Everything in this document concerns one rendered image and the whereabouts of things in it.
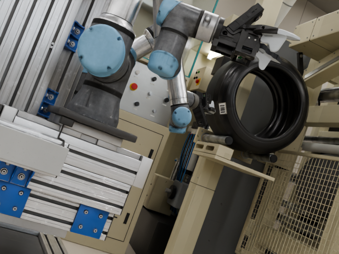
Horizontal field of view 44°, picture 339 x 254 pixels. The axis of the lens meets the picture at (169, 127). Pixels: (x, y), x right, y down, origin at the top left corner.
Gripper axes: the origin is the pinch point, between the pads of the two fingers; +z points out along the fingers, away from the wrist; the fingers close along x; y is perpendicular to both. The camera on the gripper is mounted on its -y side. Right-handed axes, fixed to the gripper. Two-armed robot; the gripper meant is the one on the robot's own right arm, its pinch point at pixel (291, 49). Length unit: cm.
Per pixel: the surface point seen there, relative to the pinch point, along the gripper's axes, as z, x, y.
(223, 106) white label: -4, -109, -14
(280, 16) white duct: 19, -186, -121
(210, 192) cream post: 9, -156, 25
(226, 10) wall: -23, -500, -290
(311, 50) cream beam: 37, -137, -77
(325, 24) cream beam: 35, -112, -80
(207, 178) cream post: 5, -154, 18
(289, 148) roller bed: 47, -155, -18
